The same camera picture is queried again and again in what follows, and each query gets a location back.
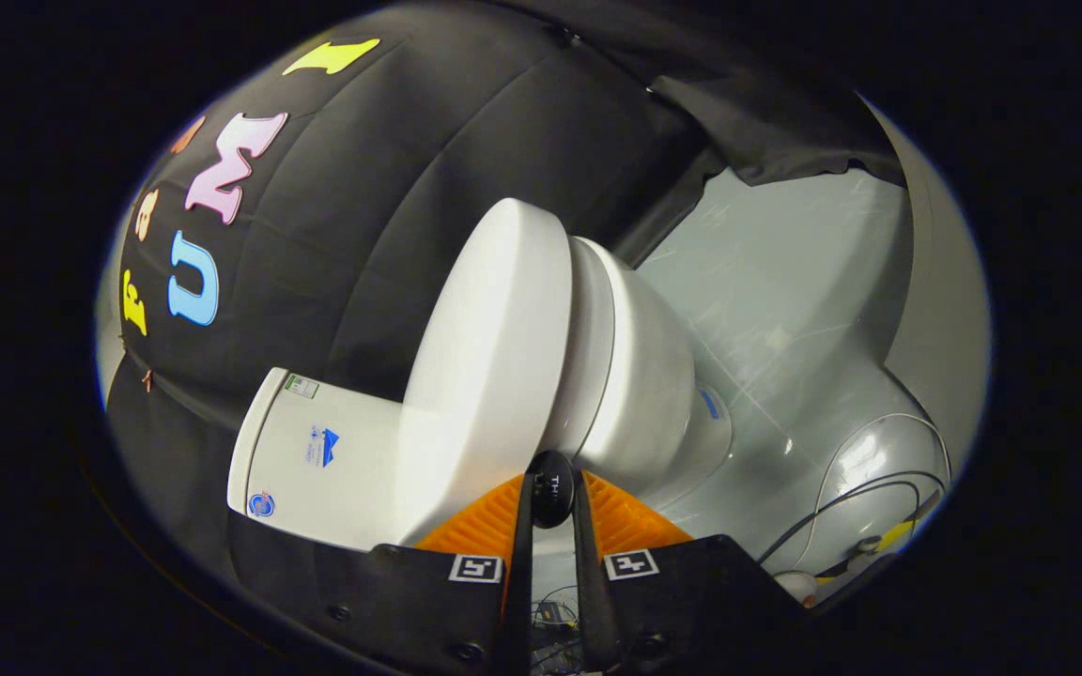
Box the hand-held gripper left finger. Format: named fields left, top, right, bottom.
left=311, top=472, right=535, bottom=676

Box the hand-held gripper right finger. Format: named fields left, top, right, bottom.
left=571, top=469, right=811, bottom=676

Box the black lid handle tab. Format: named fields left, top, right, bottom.
left=526, top=450, right=576, bottom=530

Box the white toilet lid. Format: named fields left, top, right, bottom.
left=389, top=197, right=576, bottom=547

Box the white toilet bowl with seat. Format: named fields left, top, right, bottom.
left=539, top=236, right=735, bottom=500

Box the black backdrop cloth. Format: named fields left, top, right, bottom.
left=98, top=0, right=908, bottom=607

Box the black cable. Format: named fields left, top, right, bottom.
left=755, top=469, right=948, bottom=566

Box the white cable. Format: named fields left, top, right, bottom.
left=796, top=411, right=952, bottom=564

